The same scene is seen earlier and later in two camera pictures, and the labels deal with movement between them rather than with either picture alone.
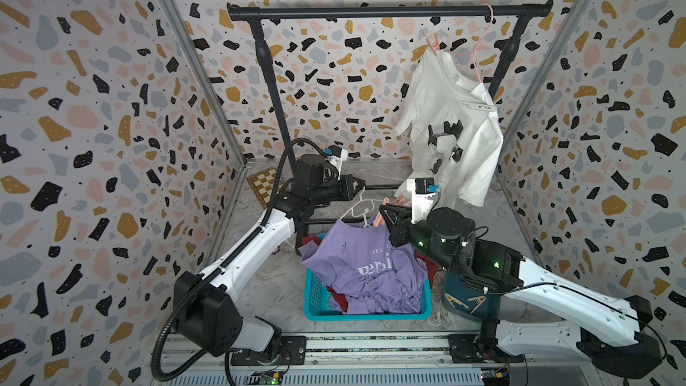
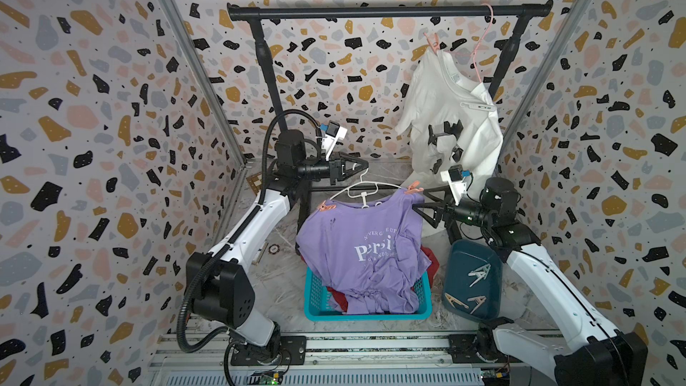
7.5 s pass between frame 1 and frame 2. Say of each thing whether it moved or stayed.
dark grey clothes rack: stayed
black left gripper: moved
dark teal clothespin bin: stayed
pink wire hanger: stayed
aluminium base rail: stayed
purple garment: moved
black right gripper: moved
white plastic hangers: moved
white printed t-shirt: stayed
